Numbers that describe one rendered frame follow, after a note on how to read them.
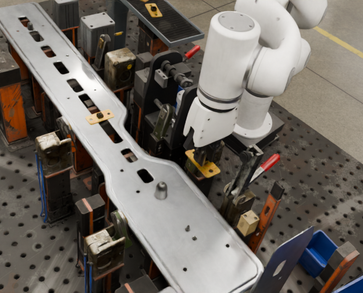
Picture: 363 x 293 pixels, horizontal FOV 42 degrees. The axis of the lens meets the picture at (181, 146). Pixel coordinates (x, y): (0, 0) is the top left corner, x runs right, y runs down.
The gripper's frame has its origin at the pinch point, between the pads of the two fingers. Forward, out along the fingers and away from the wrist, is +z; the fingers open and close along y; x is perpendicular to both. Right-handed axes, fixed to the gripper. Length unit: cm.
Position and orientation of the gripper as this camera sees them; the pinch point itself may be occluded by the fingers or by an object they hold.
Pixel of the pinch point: (204, 153)
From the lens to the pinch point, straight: 99.6
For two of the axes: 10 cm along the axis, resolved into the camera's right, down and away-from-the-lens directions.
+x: 5.7, 6.4, -5.2
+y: -8.1, 3.3, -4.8
